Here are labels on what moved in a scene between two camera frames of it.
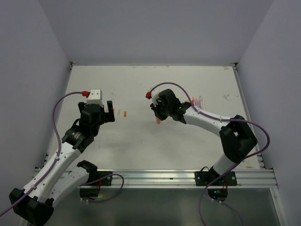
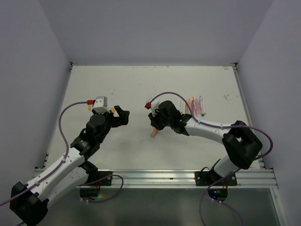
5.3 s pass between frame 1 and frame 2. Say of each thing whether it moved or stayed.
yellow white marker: stayed
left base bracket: stayed
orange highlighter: moved
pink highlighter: stayed
